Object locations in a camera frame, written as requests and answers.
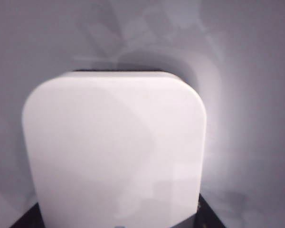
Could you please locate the white glossy whiteboard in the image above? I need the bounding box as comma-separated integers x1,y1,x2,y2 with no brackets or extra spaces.
0,0,285,228

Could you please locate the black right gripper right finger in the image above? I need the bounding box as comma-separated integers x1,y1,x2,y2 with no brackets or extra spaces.
179,193,249,228

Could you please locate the white whiteboard eraser black felt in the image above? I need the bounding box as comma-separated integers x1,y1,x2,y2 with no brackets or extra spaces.
21,68,208,228

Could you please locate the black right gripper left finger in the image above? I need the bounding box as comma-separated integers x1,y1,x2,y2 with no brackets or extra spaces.
11,201,48,228

